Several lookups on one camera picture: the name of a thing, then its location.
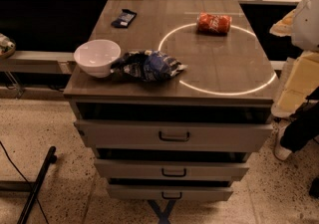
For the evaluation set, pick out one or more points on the blue rxbar blueberry bar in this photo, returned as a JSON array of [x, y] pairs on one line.
[[124, 19]]

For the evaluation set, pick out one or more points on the middle grey drawer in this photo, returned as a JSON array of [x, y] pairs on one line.
[[170, 170]]

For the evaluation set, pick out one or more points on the grey drawer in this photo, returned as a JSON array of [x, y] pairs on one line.
[[170, 170], [221, 137], [169, 192]]

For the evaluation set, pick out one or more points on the orange soda can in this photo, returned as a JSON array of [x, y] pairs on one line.
[[214, 24]]

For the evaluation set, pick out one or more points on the grey metal rail shelf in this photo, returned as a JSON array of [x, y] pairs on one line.
[[39, 62]]

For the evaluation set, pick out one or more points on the crumpled blue chip bag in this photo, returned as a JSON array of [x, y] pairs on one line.
[[148, 65]]

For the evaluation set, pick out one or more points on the white bowl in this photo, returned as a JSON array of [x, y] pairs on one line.
[[96, 57]]

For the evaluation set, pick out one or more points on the white sneaker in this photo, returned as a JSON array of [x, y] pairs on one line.
[[282, 147]]

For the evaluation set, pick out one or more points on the bottom grey drawer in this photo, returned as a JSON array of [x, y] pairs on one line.
[[169, 192]]

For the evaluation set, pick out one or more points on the grey drawer cabinet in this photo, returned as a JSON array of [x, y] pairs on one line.
[[228, 79]]

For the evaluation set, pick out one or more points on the black pole on floor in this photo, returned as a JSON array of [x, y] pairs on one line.
[[35, 187]]

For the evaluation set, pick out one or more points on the top grey drawer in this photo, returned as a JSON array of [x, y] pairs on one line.
[[221, 137]]

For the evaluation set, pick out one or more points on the plate with items at left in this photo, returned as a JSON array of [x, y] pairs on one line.
[[7, 46]]

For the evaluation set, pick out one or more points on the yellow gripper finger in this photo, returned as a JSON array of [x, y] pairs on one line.
[[299, 79], [283, 27]]

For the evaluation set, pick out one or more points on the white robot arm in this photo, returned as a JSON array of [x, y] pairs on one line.
[[305, 28]]

